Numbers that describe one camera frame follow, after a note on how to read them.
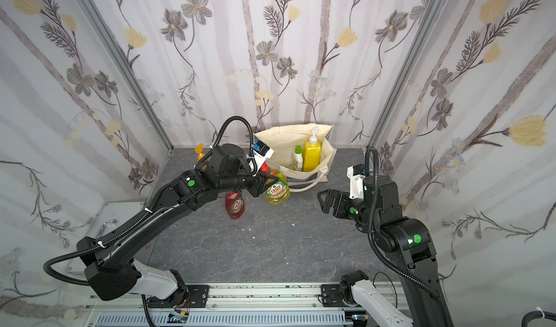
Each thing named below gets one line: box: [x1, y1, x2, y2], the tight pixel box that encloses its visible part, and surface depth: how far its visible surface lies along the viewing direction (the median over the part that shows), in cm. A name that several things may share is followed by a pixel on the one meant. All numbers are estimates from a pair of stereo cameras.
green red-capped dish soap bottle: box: [260, 162, 291, 206], surface depth 69 cm
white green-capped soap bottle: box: [291, 144, 304, 171], surface depth 98 cm
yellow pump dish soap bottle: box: [302, 125, 321, 173], surface depth 95 cm
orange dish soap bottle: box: [194, 143, 206, 161], surface depth 87 cm
